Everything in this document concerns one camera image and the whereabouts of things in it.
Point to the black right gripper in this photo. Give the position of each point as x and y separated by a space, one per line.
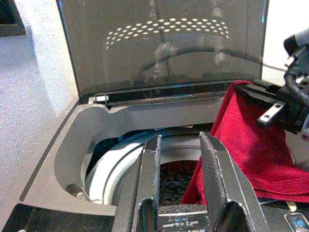
295 101

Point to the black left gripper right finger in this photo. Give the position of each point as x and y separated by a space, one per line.
217 174

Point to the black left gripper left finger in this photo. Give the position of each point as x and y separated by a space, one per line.
147 178

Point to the red towel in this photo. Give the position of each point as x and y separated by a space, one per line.
256 149

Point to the grey top-load washing machine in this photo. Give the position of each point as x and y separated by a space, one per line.
79 135

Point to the dark laundry pile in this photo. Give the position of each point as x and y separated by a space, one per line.
175 183

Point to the white washer drum rim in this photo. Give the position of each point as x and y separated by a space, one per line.
113 174

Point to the dark tinted washer lid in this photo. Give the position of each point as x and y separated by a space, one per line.
164 60

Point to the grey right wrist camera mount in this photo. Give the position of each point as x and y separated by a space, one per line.
299 48

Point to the dark window frame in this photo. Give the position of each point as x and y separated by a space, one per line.
10 19

